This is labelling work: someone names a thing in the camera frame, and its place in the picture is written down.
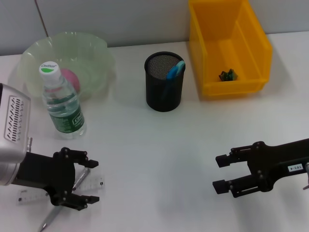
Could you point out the black mesh pen holder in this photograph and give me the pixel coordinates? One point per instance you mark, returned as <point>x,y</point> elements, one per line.
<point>157,96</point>

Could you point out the silver pen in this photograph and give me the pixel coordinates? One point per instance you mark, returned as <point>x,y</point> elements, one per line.
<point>51,215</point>

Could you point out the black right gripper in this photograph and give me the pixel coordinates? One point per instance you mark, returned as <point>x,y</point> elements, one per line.
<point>280,154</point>

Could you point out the pink peach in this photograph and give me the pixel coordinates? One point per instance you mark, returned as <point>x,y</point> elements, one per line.
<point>71,78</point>

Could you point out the translucent green fruit bowl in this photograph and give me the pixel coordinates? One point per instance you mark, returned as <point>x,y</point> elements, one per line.
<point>79,50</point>

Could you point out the silver left gripper connector stud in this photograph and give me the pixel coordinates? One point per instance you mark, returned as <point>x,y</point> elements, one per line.
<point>29,145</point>

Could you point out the transparent plastic ruler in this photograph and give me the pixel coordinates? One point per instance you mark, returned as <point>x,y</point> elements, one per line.
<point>96,181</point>

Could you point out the blue scissors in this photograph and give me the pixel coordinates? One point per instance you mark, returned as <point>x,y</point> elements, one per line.
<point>175,71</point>

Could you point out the yellow plastic bin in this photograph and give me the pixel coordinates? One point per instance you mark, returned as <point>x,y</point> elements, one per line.
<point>227,55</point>

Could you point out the green plastic scrap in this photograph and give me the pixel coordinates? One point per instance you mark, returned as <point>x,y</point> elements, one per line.
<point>228,75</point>

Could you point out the clear bottle green label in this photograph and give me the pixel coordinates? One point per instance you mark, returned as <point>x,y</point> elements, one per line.
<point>65,113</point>

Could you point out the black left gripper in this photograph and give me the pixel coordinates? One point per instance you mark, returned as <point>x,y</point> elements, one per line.
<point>48,174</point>

